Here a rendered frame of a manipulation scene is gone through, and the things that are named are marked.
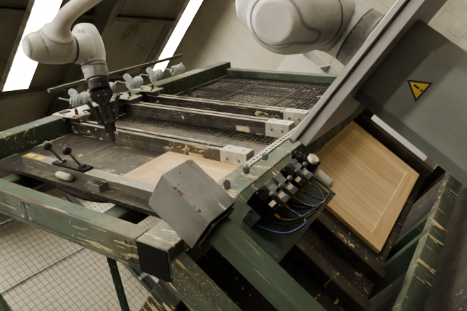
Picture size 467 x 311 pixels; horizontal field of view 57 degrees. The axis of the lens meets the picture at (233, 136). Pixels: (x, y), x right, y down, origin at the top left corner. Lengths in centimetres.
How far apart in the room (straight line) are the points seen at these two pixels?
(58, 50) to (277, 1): 88
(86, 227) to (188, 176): 45
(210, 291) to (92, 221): 43
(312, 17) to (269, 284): 62
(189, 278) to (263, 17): 70
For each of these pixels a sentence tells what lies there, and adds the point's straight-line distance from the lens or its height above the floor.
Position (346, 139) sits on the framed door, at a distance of 263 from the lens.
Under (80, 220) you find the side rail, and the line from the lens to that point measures 143.
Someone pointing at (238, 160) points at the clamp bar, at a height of 94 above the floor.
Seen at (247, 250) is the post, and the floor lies 65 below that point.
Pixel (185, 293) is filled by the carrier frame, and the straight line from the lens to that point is 124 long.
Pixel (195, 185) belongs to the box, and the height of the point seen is 86.
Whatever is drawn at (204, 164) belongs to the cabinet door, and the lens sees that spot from 174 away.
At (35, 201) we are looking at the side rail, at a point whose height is 130.
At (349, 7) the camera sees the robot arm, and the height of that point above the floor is 86.
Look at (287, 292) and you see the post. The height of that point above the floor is 52.
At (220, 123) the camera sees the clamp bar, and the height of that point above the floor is 122.
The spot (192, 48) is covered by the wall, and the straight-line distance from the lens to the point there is 778.
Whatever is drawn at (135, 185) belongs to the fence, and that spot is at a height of 112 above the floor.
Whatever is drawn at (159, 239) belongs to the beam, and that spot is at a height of 86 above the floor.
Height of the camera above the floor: 62
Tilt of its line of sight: 14 degrees up
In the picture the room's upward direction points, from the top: 48 degrees counter-clockwise
